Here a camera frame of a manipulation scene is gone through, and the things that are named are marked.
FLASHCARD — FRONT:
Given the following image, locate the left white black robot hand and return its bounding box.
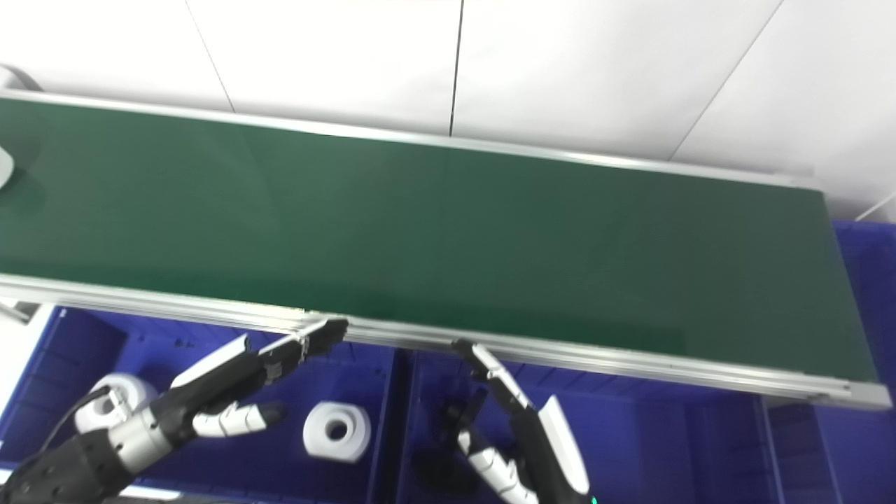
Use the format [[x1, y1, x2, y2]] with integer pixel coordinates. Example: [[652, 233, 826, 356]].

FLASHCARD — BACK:
[[149, 317, 349, 443]]

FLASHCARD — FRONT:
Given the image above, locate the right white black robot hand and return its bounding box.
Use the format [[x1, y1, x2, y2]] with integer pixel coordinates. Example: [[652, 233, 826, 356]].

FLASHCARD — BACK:
[[453, 340, 591, 504]]

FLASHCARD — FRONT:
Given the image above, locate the blue bin with white parts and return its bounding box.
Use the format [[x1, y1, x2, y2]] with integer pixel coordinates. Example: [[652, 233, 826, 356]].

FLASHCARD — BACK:
[[0, 304, 405, 504]]

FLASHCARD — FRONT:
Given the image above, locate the blue bin with black parts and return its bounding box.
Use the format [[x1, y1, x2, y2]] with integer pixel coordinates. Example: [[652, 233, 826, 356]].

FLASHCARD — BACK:
[[394, 349, 772, 504]]

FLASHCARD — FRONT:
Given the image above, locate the green conveyor belt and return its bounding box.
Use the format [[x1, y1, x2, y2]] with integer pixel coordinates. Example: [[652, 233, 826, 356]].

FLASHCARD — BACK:
[[0, 98, 880, 383], [0, 89, 893, 411]]

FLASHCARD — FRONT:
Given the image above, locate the empty blue bin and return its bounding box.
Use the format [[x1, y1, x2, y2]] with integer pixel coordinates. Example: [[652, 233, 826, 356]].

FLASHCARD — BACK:
[[759, 395, 896, 504]]

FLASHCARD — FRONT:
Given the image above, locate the blue bin at conveyor end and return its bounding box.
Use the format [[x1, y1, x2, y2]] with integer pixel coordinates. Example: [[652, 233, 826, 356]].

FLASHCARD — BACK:
[[832, 220, 896, 394]]

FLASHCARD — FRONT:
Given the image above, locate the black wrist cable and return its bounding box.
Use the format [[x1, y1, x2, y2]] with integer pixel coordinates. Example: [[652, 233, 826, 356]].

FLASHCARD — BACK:
[[38, 387, 116, 456]]

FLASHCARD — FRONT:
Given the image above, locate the white cable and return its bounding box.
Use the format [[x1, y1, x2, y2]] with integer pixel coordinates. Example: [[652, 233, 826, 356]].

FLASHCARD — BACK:
[[855, 197, 896, 222]]

